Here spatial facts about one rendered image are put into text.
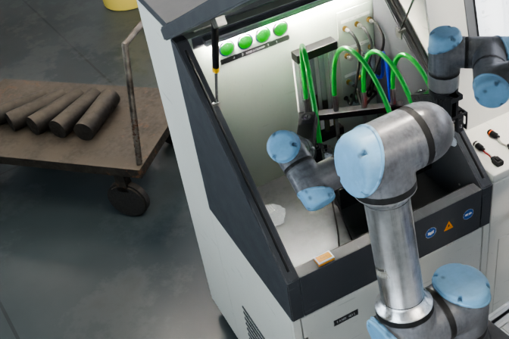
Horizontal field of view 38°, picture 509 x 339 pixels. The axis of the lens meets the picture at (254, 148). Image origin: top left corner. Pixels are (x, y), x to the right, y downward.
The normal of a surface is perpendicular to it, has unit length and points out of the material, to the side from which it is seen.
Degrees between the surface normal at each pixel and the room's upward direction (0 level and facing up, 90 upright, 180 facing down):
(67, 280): 0
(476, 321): 90
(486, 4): 76
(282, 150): 45
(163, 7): 0
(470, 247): 90
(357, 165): 82
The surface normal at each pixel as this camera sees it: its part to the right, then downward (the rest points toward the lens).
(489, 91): -0.21, 0.62
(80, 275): -0.14, -0.79
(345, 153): -0.89, 0.27
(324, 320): 0.45, 0.49
